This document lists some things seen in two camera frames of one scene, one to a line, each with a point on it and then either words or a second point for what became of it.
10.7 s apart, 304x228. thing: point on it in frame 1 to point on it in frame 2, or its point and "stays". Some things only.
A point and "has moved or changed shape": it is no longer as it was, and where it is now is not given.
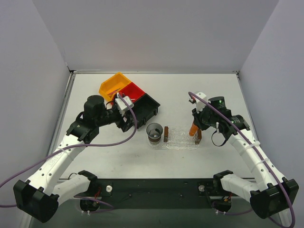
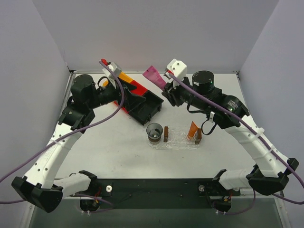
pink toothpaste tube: [114, 91] has moved or changed shape
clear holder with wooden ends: [181, 135] stays
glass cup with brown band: [154, 130] stays
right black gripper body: [197, 121] to [174, 92]
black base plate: [134, 193] stays
